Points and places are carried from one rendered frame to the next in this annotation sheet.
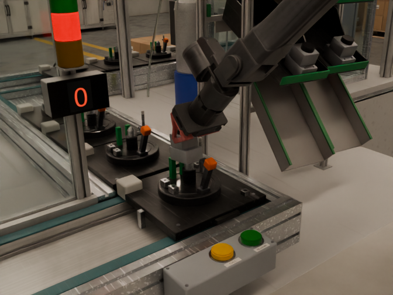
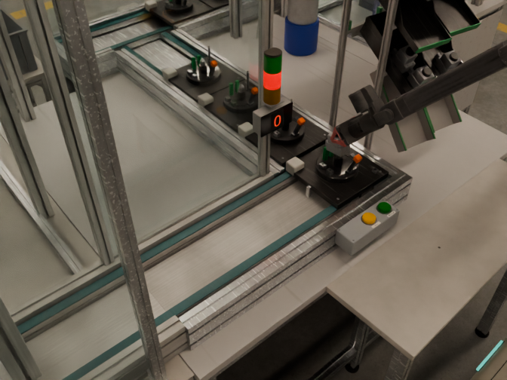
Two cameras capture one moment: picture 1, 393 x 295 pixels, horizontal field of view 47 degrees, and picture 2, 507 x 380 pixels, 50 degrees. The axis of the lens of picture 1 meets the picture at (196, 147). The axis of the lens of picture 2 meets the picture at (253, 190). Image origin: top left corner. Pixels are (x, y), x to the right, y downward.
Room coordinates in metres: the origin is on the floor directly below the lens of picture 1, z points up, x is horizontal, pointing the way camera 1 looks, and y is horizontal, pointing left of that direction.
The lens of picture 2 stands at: (-0.44, 0.37, 2.15)
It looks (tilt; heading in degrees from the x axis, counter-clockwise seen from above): 43 degrees down; 357
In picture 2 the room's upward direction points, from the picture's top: straight up
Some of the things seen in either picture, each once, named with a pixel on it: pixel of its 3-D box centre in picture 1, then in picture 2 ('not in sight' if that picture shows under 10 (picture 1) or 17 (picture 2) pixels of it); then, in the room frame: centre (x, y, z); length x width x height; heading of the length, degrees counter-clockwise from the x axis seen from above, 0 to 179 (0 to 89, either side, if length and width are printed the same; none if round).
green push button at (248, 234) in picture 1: (251, 239); (384, 208); (0.71, -0.10, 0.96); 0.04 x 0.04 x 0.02
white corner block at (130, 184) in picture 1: (129, 187); (294, 166); (0.91, 0.15, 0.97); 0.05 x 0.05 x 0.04; 36
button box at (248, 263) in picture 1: (221, 267); (367, 225); (0.67, -0.04, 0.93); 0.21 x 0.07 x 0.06; 126
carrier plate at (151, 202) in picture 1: (189, 194); (336, 170); (0.89, 0.02, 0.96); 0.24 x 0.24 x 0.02; 36
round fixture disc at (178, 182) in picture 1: (189, 187); (337, 167); (0.89, 0.02, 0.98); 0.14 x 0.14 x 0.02
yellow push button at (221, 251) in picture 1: (222, 253); (368, 219); (0.67, -0.04, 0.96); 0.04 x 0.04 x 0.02
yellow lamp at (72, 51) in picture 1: (69, 52); (271, 93); (0.87, 0.24, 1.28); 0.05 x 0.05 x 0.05
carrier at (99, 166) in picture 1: (131, 140); (284, 123); (1.10, 0.17, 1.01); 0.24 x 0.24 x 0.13; 36
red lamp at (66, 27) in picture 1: (66, 26); (272, 78); (0.87, 0.24, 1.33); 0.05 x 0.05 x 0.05
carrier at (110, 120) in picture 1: (91, 117); not in sight; (1.30, 0.31, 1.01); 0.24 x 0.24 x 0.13; 36
